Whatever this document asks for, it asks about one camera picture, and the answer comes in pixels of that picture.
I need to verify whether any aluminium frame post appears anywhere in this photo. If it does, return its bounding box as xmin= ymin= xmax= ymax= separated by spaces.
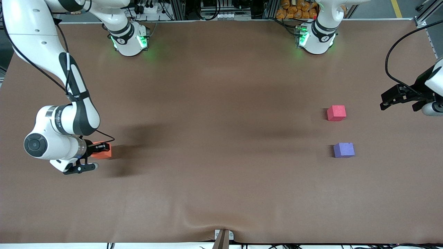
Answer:
xmin=169 ymin=0 xmax=188 ymax=21
xmin=261 ymin=0 xmax=279 ymax=20

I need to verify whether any aluminium frame profile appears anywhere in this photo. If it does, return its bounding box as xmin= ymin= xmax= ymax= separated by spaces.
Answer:
xmin=413 ymin=0 xmax=443 ymax=29

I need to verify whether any red foam block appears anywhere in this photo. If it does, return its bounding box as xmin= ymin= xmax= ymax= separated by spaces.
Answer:
xmin=327 ymin=105 xmax=347 ymax=122

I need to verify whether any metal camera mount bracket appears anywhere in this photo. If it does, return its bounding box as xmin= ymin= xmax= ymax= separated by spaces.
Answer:
xmin=214 ymin=229 xmax=235 ymax=249

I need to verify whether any purple foam block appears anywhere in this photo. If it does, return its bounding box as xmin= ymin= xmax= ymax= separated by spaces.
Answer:
xmin=333 ymin=142 xmax=355 ymax=158

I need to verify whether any brown table mat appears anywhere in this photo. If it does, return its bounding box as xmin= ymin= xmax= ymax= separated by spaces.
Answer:
xmin=0 ymin=19 xmax=443 ymax=245

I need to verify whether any white power strip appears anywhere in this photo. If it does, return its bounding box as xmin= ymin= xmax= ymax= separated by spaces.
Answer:
xmin=216 ymin=13 xmax=252 ymax=20

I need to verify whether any orange mesh bag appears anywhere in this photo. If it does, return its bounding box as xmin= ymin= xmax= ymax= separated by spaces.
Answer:
xmin=275 ymin=0 xmax=319 ymax=20

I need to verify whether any black electronics box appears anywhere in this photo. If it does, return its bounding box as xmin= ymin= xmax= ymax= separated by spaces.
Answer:
xmin=200 ymin=0 xmax=222 ymax=11

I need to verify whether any white socket box with plugs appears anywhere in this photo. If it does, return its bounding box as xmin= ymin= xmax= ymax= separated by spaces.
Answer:
xmin=138 ymin=2 xmax=164 ymax=15

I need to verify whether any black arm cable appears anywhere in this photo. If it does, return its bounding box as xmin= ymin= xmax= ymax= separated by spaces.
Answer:
xmin=0 ymin=10 xmax=116 ymax=144
xmin=385 ymin=21 xmax=443 ymax=94

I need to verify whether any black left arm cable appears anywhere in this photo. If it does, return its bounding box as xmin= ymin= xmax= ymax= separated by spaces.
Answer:
xmin=385 ymin=21 xmax=443 ymax=94

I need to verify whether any orange foam block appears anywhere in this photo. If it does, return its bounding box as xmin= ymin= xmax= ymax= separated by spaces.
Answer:
xmin=91 ymin=142 xmax=112 ymax=160

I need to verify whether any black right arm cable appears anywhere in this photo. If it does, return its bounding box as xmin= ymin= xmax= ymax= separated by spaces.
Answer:
xmin=0 ymin=10 xmax=116 ymax=144

